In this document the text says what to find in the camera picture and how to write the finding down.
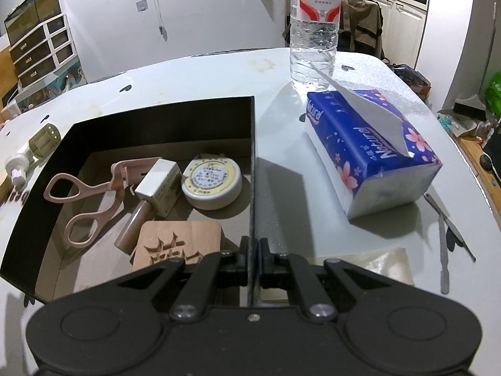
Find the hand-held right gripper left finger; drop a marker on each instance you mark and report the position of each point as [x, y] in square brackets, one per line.
[231, 268]

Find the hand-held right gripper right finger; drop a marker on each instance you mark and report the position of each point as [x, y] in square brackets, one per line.
[274, 270]

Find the carved wooden block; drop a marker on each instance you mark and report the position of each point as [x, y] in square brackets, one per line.
[176, 235]

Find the round white tape measure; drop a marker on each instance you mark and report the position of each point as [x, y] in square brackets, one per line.
[211, 180]

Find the white cosmetic bottle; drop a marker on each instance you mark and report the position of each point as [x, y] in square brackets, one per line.
[156, 188]

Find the pink eyelash curler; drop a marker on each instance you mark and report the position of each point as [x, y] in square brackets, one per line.
[117, 172]

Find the black cardboard box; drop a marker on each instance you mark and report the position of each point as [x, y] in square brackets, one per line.
[156, 125]

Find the beige plastic holder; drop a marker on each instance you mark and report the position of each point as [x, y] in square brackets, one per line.
[43, 143]

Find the clear plastic bag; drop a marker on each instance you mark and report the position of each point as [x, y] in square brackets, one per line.
[372, 266]

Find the blue floral tissue pack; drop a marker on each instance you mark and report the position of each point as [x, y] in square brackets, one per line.
[372, 152]

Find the wooden-topped drawer cabinet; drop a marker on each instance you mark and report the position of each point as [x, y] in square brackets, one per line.
[469, 152]

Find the blue patterned gift bag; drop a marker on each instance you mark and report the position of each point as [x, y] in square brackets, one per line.
[411, 80]

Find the clear plastic water bottle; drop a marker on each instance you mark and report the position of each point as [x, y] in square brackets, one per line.
[313, 39]

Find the small dark round pot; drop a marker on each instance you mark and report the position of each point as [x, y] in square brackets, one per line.
[486, 161]

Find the dark dustpan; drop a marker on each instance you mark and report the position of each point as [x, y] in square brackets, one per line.
[467, 105]

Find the teal patterned cabinet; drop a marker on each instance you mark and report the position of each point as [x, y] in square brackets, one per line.
[51, 88]

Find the chair with brown jacket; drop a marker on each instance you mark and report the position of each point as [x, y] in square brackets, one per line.
[364, 23]

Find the white lower kitchen cabinets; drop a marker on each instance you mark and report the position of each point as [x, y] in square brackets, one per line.
[403, 27]

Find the green plastic bag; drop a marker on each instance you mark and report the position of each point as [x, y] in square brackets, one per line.
[494, 94]

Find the white drawer unit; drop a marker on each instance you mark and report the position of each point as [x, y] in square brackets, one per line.
[35, 55]

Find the glass fish tank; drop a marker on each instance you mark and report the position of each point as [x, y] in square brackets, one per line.
[31, 19]

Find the square wall hook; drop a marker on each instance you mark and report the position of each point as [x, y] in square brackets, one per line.
[141, 6]

